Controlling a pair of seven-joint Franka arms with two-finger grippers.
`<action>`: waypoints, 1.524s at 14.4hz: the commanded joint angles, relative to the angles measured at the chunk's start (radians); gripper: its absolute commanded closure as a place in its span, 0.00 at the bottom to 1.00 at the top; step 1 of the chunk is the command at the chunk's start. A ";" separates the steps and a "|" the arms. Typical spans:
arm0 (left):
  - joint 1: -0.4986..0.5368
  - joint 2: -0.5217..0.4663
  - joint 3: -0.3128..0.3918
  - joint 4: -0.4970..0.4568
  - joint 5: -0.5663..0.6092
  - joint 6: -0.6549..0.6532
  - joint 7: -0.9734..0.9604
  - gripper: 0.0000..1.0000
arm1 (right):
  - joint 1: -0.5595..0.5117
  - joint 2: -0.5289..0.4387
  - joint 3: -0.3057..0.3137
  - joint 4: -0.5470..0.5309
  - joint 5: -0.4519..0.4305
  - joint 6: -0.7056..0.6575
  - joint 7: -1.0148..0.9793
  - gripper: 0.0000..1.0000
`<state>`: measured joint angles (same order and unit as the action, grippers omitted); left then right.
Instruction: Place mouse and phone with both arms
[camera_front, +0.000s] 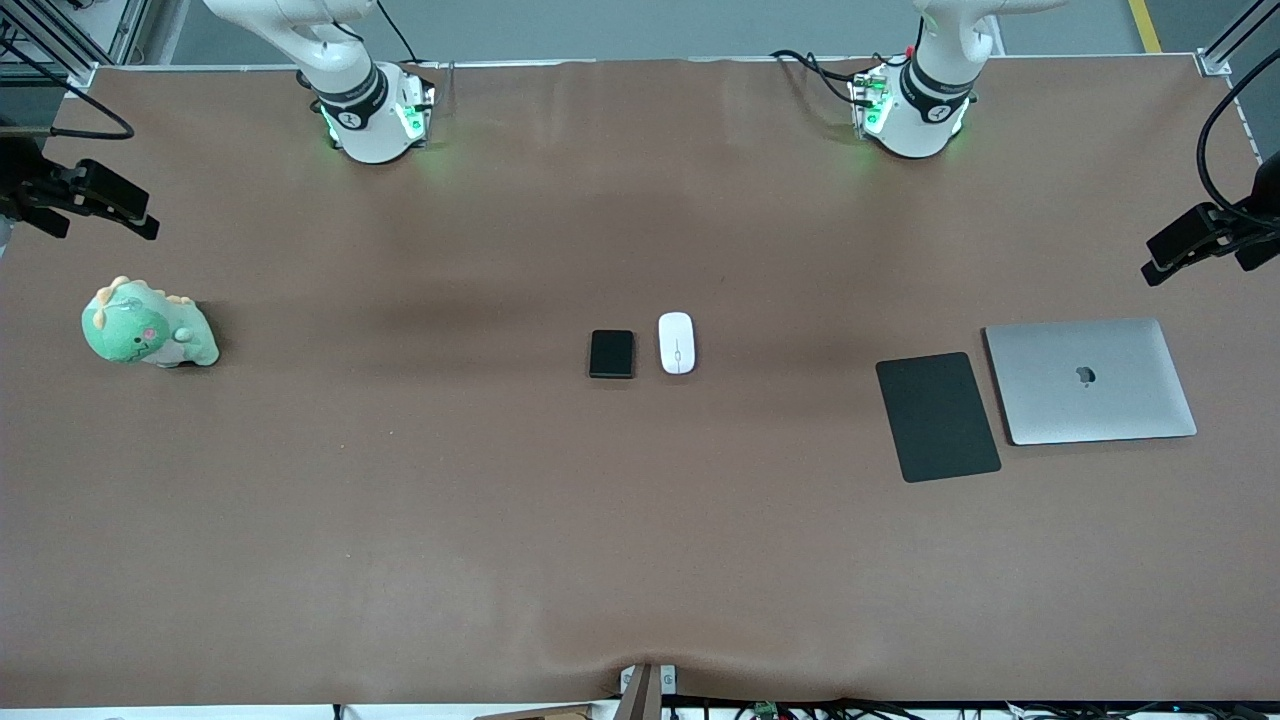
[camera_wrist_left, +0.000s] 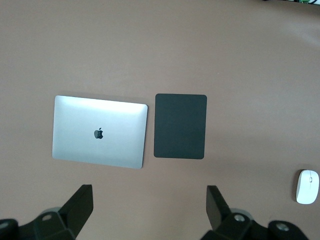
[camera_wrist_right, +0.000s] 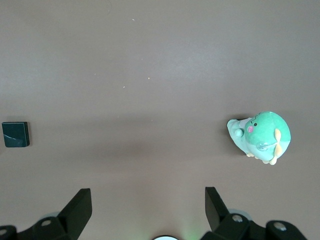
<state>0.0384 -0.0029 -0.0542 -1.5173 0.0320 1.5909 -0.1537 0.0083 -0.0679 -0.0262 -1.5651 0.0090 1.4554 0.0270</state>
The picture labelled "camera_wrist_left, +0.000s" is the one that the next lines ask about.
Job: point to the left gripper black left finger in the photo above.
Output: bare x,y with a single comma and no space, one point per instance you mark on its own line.
77,210

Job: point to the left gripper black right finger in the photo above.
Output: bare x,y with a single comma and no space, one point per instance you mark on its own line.
218,215

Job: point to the white computer mouse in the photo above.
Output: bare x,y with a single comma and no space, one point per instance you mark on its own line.
307,187

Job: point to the black mouse pad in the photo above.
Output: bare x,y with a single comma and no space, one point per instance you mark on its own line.
180,125

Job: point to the silver closed laptop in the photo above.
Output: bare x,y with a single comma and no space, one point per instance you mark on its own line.
112,150

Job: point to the brown table cover mat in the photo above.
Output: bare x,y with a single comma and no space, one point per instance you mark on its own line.
160,50

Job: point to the green patterned object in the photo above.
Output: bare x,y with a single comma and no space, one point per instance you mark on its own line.
308,1

